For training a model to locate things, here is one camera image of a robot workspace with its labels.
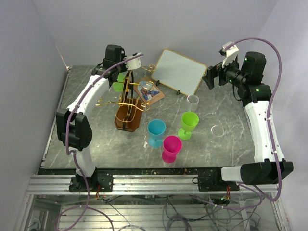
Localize blue wine glass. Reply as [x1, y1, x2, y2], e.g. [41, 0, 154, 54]
[148, 119, 166, 148]

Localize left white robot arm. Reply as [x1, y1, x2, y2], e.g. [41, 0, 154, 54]
[56, 45, 127, 191]

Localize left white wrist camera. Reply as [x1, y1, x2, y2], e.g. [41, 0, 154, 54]
[124, 53, 143, 71]

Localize clear wine glass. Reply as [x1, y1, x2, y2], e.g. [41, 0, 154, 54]
[186, 95, 199, 112]
[211, 125, 224, 137]

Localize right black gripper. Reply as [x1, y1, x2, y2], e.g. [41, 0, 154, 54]
[202, 54, 247, 89]

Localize pink wine glass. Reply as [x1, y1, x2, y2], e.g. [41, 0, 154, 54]
[162, 136, 182, 163]

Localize green wine glass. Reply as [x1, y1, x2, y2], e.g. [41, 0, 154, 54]
[112, 73, 125, 92]
[178, 111, 199, 140]

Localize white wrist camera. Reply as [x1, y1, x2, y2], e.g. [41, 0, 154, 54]
[124, 53, 143, 71]
[219, 41, 239, 68]

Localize gold framed whiteboard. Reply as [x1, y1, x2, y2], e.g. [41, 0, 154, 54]
[152, 49, 207, 96]

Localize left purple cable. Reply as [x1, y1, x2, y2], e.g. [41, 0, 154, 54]
[53, 54, 144, 231]

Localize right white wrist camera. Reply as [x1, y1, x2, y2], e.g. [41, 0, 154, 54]
[219, 41, 239, 68]

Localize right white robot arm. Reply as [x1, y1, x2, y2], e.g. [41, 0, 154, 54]
[202, 51, 294, 191]

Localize small illustrated book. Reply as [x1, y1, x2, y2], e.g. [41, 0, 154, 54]
[134, 77, 165, 105]

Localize gold wine glass rack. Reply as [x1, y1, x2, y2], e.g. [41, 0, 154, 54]
[95, 70, 151, 132]

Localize aluminium rail frame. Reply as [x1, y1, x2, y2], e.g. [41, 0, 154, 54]
[17, 168, 291, 231]

